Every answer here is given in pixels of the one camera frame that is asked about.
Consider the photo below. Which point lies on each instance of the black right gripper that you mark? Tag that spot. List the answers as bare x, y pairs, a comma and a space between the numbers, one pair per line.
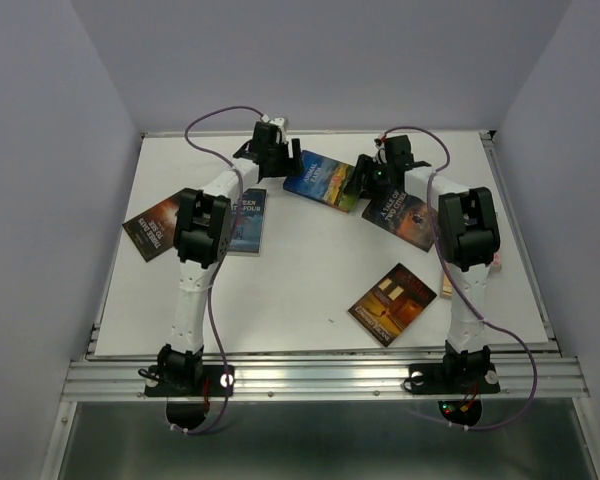
363, 165

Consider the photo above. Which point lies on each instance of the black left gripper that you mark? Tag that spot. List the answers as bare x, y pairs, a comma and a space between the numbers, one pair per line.
291, 167

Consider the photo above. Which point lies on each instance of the A Tale of Two Cities book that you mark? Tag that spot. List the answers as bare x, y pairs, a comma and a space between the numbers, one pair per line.
402, 215

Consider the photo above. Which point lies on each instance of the Animal Farm green book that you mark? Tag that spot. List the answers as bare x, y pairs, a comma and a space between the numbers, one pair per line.
323, 180

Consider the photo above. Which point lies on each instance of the Nineteen Eighty-Four blue book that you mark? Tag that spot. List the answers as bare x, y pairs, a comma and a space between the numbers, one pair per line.
247, 236

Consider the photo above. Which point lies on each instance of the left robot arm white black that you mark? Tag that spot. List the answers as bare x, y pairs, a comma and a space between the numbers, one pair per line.
203, 231

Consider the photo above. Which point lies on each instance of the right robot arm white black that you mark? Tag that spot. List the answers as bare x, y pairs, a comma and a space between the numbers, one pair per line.
465, 231

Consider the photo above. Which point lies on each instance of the yellow orange book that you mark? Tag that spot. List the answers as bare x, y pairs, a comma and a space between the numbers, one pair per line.
446, 287

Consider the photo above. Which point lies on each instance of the brown orange Leonard Tulane book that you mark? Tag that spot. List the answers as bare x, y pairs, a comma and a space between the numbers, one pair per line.
392, 304

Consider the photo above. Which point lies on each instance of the Three Days to See book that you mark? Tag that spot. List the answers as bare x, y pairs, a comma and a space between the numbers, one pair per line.
152, 231

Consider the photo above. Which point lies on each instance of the floral white Little Women book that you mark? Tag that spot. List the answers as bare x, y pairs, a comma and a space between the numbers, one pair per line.
496, 264

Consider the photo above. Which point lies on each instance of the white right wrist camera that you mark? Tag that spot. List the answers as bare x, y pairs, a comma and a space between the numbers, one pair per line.
380, 155

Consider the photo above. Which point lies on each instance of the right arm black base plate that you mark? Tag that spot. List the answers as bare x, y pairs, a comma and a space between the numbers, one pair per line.
432, 379

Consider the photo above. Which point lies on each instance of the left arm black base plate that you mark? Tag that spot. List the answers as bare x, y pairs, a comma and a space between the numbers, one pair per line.
212, 382

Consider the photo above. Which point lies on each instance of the aluminium front rail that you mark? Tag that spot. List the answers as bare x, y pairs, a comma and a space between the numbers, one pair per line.
324, 378

